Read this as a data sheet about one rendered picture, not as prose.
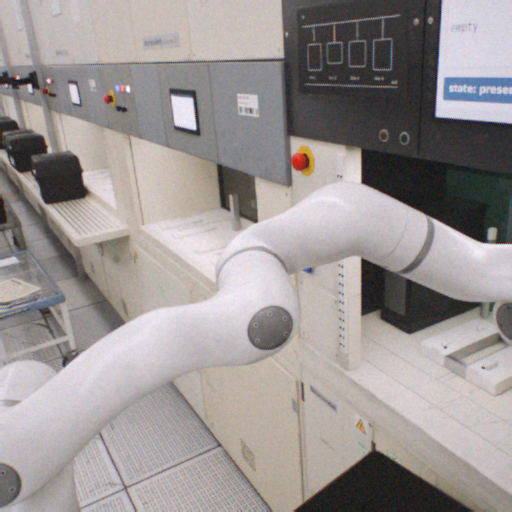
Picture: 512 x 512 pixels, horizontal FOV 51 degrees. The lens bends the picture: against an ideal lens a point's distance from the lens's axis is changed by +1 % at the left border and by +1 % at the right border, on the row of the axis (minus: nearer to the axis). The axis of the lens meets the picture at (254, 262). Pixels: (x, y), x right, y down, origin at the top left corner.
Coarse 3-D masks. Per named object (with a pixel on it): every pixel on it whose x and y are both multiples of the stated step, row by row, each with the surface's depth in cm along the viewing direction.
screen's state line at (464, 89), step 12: (444, 84) 82; (456, 84) 80; (468, 84) 78; (480, 84) 76; (492, 84) 75; (504, 84) 73; (444, 96) 82; (456, 96) 80; (468, 96) 78; (480, 96) 77; (492, 96) 75; (504, 96) 74
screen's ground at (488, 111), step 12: (444, 0) 78; (444, 12) 79; (444, 24) 79; (444, 36) 80; (444, 48) 80; (444, 60) 80; (444, 72) 81; (456, 72) 79; (468, 72) 77; (480, 72) 76; (492, 72) 74; (504, 72) 73; (444, 108) 83; (456, 108) 81; (468, 108) 79; (480, 108) 77; (492, 108) 76; (504, 108) 74; (480, 120) 78; (492, 120) 76; (504, 120) 74
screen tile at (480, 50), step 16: (464, 0) 75; (480, 0) 73; (496, 0) 71; (448, 16) 78; (464, 16) 76; (480, 16) 74; (448, 32) 79; (448, 48) 79; (464, 48) 77; (480, 48) 75; (496, 48) 73; (448, 64) 80; (464, 64) 78; (480, 64) 76; (496, 64) 73
